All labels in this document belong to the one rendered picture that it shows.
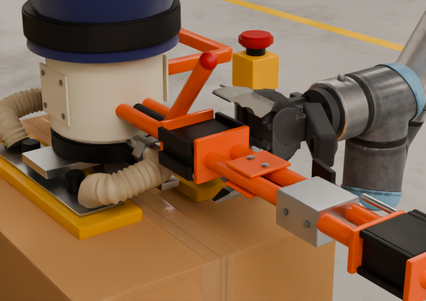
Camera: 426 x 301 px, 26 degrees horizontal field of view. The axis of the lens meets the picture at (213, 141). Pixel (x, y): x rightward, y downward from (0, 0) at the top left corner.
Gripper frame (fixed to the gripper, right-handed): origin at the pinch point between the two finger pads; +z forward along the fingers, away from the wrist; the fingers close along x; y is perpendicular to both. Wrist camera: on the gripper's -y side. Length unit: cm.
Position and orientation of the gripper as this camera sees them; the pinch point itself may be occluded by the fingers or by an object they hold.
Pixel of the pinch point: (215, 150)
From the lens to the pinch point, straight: 116.6
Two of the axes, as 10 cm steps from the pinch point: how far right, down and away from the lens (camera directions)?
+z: -8.1, 2.2, -5.5
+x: 0.0, -9.2, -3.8
